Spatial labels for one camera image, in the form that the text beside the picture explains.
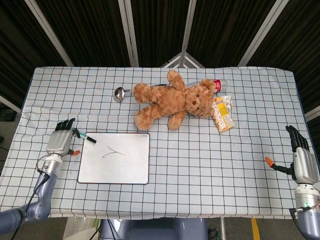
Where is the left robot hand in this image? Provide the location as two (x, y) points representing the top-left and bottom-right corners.
(46, 118), (81, 158)

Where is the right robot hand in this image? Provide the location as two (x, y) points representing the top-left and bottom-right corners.
(264, 124), (320, 186)

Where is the green whiteboard marker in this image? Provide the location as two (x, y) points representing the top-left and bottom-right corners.
(72, 128), (97, 144)

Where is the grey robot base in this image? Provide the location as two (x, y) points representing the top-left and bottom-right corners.
(99, 217), (208, 240)

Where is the white dry-erase board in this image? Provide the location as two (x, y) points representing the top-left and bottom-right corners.
(77, 132), (151, 185)

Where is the stainless steel ladle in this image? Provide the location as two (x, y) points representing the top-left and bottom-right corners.
(113, 84), (168, 103)

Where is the yellow snack package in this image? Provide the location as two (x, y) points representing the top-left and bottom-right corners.
(211, 95), (235, 133)

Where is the metal table leg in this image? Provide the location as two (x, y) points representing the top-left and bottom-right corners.
(219, 217), (227, 240)

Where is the white black-grid tablecloth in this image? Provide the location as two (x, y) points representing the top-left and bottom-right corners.
(0, 66), (320, 221)

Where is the clear bottle red label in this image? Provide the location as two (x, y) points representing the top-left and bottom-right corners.
(188, 78), (230, 94)

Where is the brown plush teddy bear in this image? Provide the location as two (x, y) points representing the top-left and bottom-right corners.
(133, 69), (216, 131)

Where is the white triangular partition foot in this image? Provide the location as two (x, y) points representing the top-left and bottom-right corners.
(159, 51), (206, 68)

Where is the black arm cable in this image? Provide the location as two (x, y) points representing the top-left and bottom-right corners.
(14, 169), (51, 240)

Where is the white partition post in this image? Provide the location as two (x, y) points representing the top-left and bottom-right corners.
(117, 0), (140, 67)
(24, 0), (75, 67)
(178, 0), (198, 67)
(238, 0), (288, 67)

